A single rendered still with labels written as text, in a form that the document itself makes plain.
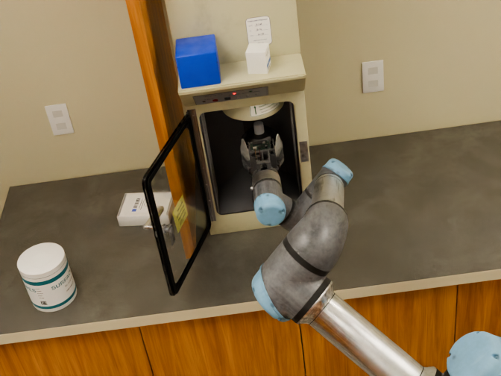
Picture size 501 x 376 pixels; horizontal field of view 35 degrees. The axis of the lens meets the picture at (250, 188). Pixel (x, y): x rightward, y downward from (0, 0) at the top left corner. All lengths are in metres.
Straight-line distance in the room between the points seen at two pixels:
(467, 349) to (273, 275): 0.41
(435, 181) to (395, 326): 0.48
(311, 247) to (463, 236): 0.83
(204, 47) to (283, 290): 0.66
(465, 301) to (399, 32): 0.87
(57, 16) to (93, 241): 0.69
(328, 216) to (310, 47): 1.02
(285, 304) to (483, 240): 0.85
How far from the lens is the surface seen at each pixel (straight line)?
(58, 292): 2.25
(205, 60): 1.94
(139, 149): 2.73
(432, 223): 2.37
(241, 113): 2.18
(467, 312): 2.38
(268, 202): 1.94
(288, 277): 1.61
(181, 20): 2.01
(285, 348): 2.36
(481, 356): 1.63
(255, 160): 2.11
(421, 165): 2.59
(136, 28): 1.93
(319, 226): 1.60
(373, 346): 1.65
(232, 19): 2.01
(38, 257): 2.25
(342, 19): 2.53
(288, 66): 2.01
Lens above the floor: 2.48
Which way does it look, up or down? 37 degrees down
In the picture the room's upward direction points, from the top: 9 degrees counter-clockwise
